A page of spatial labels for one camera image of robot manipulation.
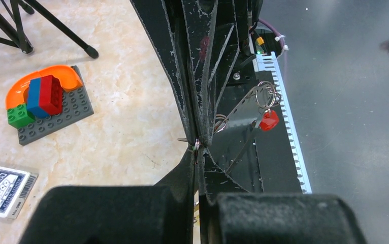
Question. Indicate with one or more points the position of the grey lego baseplate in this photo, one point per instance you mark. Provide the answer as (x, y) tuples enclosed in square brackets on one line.
[(76, 106)]

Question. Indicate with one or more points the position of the orange curved lego tube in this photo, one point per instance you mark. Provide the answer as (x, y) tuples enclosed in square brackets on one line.
[(69, 81)]

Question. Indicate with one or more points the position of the green lego brick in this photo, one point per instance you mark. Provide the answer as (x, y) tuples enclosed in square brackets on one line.
[(19, 116)]

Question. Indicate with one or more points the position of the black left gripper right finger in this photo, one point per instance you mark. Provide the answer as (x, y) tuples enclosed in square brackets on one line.
[(228, 214)]

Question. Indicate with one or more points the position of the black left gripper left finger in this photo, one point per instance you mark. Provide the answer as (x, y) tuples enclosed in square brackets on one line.
[(161, 213)]

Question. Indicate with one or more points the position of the perforated metal keyring plate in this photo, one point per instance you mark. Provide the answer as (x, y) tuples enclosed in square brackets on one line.
[(236, 132)]

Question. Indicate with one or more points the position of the red lego brick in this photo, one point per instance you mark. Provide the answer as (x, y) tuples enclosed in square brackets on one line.
[(51, 95)]

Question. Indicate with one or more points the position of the playing card deck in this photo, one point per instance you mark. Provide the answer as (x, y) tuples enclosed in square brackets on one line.
[(15, 186)]

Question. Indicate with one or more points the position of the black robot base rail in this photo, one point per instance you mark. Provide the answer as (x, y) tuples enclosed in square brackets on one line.
[(274, 162)]

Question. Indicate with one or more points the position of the blue lego brick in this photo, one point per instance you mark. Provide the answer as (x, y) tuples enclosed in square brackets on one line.
[(32, 104)]

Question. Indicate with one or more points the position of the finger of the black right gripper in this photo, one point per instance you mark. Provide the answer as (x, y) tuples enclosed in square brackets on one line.
[(155, 20), (214, 31)]

